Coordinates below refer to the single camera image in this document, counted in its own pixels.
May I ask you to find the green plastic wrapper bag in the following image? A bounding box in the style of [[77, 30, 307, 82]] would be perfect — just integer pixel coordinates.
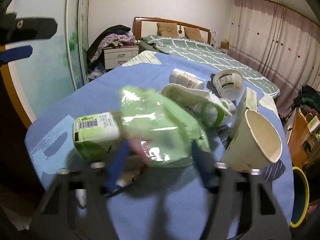
[[120, 86, 210, 167]]

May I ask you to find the yellow rimmed trash bin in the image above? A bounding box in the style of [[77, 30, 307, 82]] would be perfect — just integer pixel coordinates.
[[290, 166, 310, 228]]

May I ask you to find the green white lying bottle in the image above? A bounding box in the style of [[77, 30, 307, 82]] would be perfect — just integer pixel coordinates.
[[73, 112, 121, 163]]

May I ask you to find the paper cup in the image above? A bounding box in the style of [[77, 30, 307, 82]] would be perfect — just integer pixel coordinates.
[[221, 110, 283, 172]]

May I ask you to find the orange wooden desk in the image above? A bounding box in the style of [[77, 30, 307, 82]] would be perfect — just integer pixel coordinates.
[[288, 108, 319, 169]]

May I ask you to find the green label bottle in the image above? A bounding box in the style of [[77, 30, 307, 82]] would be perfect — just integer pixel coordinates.
[[192, 98, 236, 128]]

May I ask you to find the pile of clothes on cabinet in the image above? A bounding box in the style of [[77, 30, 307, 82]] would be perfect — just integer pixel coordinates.
[[86, 24, 135, 70]]

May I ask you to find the white bedside cabinet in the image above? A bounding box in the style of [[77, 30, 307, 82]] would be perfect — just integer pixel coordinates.
[[104, 45, 139, 70]]

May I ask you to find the white floral carton box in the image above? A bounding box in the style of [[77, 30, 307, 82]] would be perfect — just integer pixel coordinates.
[[228, 87, 258, 139]]

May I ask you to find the wooden headboard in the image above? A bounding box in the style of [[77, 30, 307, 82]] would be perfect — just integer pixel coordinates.
[[133, 17, 212, 43]]

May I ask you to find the clear plastic tub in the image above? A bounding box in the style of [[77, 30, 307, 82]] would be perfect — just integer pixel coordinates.
[[212, 69, 243, 101]]

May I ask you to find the pile of clothes on desk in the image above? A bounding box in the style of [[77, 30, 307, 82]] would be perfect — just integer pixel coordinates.
[[292, 85, 320, 113]]

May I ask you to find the white pill bottle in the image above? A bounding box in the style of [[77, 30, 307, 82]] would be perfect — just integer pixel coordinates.
[[169, 68, 204, 90]]

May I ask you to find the brown left pillow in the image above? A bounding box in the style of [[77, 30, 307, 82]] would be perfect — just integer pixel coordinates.
[[157, 22, 179, 38]]

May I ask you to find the brown pillow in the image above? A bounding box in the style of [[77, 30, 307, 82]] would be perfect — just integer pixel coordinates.
[[157, 22, 179, 38], [184, 27, 204, 42]]

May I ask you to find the bed with green checked quilt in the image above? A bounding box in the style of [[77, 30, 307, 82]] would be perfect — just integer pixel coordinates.
[[139, 35, 280, 99]]

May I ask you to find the pink and white curtain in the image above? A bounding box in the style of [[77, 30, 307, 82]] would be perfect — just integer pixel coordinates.
[[228, 0, 319, 116]]

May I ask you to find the brown right pillow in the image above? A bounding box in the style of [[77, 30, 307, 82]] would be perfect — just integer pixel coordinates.
[[184, 27, 204, 42]]

